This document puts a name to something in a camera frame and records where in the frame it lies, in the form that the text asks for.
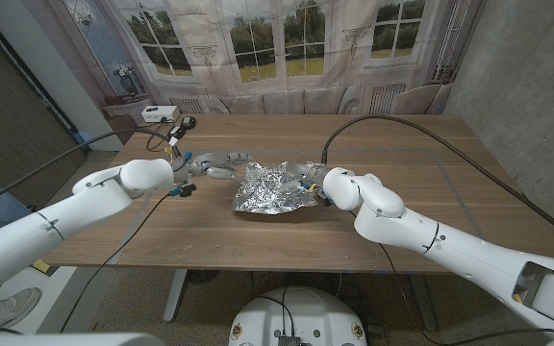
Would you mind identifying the aluminum foil sheet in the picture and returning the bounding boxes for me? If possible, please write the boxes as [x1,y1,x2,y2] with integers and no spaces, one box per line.
[232,161,319,216]

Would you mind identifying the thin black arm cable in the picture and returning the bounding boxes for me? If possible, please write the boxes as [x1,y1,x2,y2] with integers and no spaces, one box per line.
[59,191,172,334]
[377,242,554,346]

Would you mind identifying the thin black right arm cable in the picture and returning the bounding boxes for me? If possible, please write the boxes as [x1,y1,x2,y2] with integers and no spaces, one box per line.
[377,242,554,346]

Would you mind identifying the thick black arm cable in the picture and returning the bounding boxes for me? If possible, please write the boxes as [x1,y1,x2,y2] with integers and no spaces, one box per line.
[320,114,554,249]
[0,128,172,213]

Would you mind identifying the white robot torso base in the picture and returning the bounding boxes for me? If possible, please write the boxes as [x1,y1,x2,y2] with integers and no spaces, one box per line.
[228,286,368,346]

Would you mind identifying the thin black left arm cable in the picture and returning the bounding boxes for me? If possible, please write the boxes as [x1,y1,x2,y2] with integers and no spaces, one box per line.
[59,191,172,334]

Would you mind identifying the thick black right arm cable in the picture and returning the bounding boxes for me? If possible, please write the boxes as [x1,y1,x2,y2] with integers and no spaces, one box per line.
[320,114,554,249]

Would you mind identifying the grey table leg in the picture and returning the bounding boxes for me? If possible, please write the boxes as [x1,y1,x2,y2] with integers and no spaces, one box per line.
[407,273,440,333]
[163,268,188,323]

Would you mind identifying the thin black table cable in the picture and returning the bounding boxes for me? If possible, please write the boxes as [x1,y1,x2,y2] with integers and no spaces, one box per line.
[145,119,172,153]

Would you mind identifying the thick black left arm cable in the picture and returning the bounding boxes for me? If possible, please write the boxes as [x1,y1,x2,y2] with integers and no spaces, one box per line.
[0,128,172,213]

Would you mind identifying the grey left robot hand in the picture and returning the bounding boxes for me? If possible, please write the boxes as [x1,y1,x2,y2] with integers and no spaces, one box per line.
[179,151,252,182]

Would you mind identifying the white sneaker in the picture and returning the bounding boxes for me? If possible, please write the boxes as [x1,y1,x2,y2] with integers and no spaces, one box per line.
[0,286,42,331]

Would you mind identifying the white power strip box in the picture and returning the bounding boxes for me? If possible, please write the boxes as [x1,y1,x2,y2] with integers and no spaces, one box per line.
[140,105,181,124]

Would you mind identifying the printed window room backdrop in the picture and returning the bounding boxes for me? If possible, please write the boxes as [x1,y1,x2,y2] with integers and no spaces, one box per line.
[63,0,488,116]

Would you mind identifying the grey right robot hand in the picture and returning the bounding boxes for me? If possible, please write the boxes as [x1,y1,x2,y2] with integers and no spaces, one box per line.
[281,161,329,193]

